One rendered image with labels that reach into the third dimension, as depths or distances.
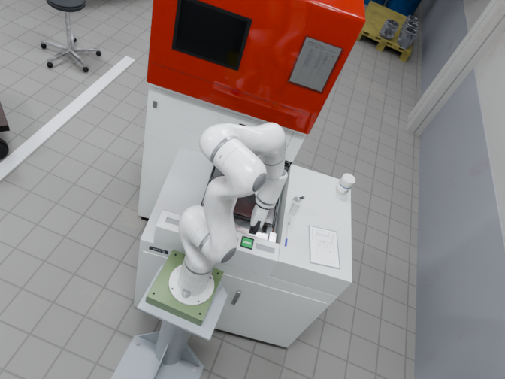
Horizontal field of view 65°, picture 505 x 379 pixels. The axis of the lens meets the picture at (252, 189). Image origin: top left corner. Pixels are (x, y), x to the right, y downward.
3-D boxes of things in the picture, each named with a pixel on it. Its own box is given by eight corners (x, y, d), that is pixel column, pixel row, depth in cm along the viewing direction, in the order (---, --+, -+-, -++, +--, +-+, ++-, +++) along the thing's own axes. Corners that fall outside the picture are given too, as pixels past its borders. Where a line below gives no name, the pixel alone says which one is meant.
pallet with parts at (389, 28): (409, 64, 556) (424, 40, 529) (352, 39, 557) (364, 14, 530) (411, 28, 642) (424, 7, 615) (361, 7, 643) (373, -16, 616)
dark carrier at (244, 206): (219, 156, 214) (219, 156, 213) (279, 175, 217) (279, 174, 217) (204, 204, 191) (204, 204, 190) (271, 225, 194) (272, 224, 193)
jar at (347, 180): (335, 183, 215) (343, 171, 208) (347, 186, 215) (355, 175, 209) (335, 192, 210) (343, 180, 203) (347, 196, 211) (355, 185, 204)
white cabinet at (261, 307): (164, 229, 280) (178, 149, 220) (291, 267, 289) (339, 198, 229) (131, 314, 237) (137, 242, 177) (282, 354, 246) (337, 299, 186)
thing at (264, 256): (159, 226, 185) (161, 209, 175) (270, 259, 190) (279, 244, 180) (152, 243, 179) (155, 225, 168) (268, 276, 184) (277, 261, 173)
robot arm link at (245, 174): (209, 226, 149) (238, 256, 144) (184, 243, 142) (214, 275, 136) (240, 128, 112) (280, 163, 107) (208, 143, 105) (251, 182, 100)
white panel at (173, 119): (145, 134, 220) (150, 74, 190) (283, 177, 227) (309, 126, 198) (143, 138, 218) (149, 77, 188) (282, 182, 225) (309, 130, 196)
